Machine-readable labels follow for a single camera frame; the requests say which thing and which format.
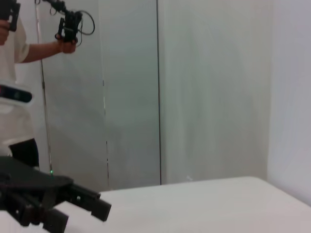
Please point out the person's right hand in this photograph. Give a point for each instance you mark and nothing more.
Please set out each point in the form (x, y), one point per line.
(3, 34)

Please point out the white robot head camera bar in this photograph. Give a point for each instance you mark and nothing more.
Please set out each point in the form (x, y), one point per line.
(17, 94)

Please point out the black handheld teleoperation controller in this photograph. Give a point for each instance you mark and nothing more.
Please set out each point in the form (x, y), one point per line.
(12, 14)
(69, 26)

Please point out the person's left hand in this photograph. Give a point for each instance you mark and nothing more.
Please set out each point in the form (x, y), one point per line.
(66, 48)

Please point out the person's left forearm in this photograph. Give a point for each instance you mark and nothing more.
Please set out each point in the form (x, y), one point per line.
(41, 52)

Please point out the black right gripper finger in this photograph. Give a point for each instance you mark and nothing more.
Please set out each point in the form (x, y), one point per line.
(99, 206)
(56, 222)

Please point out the person's white shirt torso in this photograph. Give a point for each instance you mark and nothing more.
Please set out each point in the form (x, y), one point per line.
(9, 60)

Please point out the person's black trousers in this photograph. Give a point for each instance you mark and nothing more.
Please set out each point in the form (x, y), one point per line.
(26, 153)

